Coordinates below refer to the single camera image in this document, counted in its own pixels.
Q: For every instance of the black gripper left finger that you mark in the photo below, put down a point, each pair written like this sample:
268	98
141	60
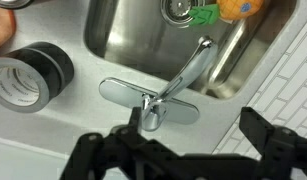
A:
126	156

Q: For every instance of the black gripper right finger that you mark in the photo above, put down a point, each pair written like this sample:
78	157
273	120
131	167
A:
283	153

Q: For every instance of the chrome faucet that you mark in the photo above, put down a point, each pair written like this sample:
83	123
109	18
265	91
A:
193	66

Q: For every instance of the stainless steel sink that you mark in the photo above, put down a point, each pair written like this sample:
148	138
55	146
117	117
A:
136	40

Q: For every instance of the black tape roll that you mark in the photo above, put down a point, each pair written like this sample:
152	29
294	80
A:
29	83

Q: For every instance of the toy pineapple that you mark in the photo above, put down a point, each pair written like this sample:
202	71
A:
239	8

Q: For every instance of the sink drain strainer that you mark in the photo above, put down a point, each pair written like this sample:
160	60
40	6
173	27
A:
176	10

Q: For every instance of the orange cloth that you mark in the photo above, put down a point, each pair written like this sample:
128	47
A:
1	28

